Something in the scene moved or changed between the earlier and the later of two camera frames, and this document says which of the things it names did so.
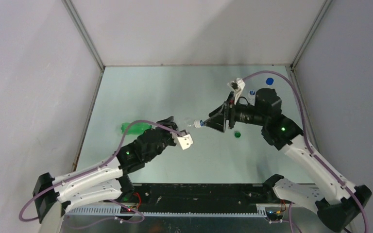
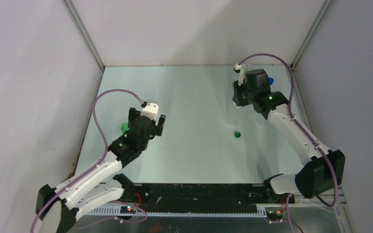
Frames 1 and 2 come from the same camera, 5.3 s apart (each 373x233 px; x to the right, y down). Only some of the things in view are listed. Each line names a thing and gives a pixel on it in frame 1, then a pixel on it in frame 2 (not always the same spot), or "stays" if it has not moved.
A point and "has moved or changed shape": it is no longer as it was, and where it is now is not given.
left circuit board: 124,210 stays
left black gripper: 169,123 -> 157,129
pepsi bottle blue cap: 269,81 stays
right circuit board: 273,216 stays
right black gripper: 226,112 -> 237,89
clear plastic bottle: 186,122 has moved or changed shape
